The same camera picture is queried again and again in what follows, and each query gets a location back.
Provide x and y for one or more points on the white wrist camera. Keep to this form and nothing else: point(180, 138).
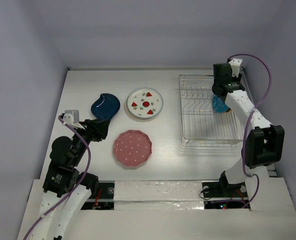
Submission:
point(235, 64)
point(71, 118)

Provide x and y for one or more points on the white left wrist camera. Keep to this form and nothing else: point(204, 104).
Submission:
point(71, 118)

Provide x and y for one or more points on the dark blue leaf-shaped plate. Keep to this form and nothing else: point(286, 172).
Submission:
point(106, 107)

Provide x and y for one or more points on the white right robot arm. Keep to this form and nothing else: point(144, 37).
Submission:
point(262, 141)

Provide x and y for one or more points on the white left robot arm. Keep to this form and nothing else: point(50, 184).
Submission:
point(65, 189)

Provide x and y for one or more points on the white watermelon pattern plate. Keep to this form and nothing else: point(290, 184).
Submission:
point(144, 103)

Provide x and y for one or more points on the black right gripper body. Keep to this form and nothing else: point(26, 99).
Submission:
point(221, 72)

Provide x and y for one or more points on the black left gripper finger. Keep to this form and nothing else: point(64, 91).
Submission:
point(102, 125)
point(98, 136)

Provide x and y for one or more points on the metal wire dish rack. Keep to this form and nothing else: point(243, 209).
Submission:
point(200, 125)

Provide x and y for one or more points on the blue polka dot plate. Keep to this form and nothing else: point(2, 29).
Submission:
point(218, 105)

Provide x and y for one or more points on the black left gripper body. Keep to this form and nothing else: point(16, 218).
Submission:
point(88, 133)

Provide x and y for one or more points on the white foil-covered front panel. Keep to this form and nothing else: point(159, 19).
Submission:
point(158, 195)

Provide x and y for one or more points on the pink polka dot plate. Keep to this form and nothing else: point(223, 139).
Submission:
point(132, 148)

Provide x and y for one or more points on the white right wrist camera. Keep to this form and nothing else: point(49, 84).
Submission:
point(235, 64)

